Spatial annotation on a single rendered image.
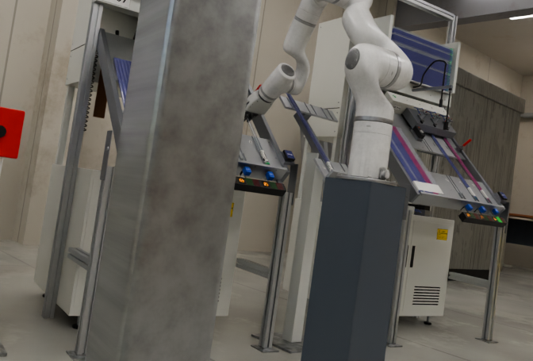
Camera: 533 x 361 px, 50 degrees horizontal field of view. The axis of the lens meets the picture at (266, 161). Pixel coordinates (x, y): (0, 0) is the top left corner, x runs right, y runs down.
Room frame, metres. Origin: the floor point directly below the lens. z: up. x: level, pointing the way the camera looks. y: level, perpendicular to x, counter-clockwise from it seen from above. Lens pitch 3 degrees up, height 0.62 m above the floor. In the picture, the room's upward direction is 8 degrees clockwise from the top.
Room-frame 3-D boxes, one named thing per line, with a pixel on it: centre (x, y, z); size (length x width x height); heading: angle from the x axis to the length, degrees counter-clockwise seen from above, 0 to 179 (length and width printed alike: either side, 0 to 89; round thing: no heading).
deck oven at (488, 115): (6.55, -1.86, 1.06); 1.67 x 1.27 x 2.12; 132
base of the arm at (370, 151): (1.79, -0.32, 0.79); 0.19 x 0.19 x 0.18
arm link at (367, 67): (1.77, -0.29, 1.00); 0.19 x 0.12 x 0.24; 122
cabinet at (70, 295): (2.67, 0.54, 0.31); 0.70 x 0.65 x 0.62; 123
